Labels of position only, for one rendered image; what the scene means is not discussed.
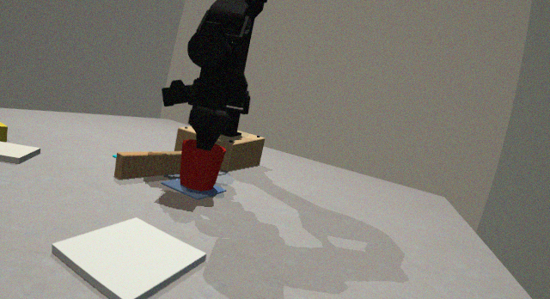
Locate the red cup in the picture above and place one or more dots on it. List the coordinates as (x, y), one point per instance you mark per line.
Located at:
(199, 168)

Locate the white square pad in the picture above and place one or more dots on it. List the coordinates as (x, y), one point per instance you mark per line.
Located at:
(128, 260)

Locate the white flat slab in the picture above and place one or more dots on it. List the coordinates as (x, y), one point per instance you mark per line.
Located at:
(16, 153)

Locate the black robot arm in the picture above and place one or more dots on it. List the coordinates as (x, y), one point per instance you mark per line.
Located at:
(211, 48)

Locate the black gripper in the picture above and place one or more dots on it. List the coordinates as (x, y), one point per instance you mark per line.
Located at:
(209, 117)

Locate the brown wooden bar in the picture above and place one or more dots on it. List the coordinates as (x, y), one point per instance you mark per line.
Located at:
(144, 164)

